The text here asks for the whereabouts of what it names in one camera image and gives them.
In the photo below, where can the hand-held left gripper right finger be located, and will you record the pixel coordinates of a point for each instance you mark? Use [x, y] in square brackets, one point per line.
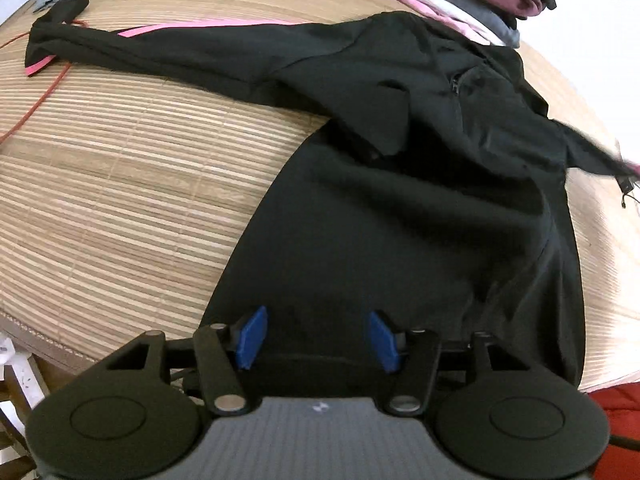
[382, 341]

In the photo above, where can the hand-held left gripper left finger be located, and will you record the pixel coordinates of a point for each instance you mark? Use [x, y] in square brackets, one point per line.
[252, 336]

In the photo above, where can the black jacket with pink stripe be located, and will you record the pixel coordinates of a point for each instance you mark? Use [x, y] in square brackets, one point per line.
[400, 185]

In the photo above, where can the bamboo mat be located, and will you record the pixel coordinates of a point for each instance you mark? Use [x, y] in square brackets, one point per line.
[125, 185]

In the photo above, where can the red cloth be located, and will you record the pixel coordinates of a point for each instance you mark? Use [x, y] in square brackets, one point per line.
[620, 410]

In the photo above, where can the white furniture frame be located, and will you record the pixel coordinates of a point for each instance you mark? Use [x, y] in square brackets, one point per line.
[20, 370]

